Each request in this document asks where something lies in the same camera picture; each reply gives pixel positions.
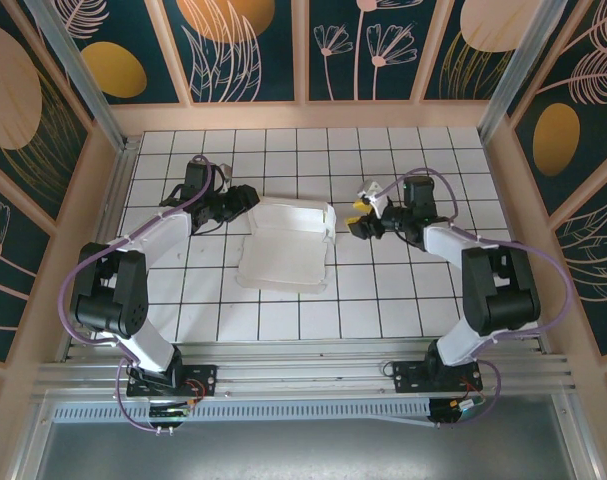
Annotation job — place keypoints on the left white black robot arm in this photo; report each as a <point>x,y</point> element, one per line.
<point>108,305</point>

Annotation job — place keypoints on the grey sheet metal panel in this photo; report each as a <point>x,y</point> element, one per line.
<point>303,455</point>

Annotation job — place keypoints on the green controller circuit board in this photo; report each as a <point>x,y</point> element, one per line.
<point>458,407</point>
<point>168,412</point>

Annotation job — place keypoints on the aluminium corner post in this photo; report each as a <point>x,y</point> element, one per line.
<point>520,70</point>
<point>83,85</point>

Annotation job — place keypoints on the white paper box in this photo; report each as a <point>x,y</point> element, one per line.
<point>288,250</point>

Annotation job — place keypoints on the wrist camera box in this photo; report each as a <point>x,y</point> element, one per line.
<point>370,190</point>
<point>224,172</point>

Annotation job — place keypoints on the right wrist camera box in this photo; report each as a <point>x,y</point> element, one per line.
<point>370,190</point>

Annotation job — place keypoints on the aluminium side rail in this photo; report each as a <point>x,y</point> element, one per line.
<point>122,175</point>

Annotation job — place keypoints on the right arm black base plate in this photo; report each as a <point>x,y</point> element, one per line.
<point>408,377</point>

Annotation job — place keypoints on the white gridded table board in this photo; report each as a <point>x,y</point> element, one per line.
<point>318,320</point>

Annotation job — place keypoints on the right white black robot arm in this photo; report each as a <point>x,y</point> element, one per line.
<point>508,300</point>

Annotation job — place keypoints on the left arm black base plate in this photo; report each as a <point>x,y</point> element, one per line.
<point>205,375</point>

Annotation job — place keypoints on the long aluminium frame rails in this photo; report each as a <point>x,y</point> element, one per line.
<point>303,370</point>

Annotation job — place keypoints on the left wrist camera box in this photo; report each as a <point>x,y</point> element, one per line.
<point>224,172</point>

